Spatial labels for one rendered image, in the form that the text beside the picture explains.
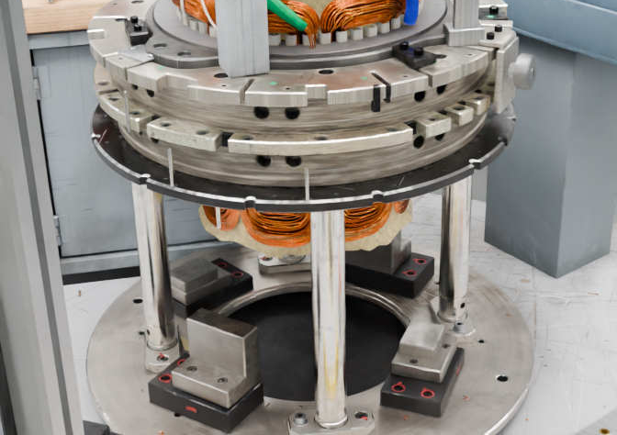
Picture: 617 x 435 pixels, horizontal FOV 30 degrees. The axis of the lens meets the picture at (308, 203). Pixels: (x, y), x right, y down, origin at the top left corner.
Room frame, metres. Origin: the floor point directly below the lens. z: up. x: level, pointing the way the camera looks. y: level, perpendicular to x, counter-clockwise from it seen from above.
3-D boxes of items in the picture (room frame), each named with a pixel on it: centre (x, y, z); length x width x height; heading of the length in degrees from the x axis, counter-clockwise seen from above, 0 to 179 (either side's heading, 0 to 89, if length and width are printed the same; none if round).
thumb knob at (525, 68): (0.76, -0.16, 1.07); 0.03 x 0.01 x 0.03; 153
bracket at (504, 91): (0.77, -0.14, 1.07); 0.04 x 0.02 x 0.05; 153
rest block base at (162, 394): (0.76, 0.09, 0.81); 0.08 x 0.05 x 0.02; 57
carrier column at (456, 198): (0.86, -0.12, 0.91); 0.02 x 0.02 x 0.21
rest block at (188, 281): (0.91, 0.11, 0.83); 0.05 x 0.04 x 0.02; 133
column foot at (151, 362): (0.83, 0.13, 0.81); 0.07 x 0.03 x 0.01; 7
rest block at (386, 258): (0.95, -0.06, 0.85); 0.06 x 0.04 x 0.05; 61
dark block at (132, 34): (0.80, 0.12, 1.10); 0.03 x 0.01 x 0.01; 14
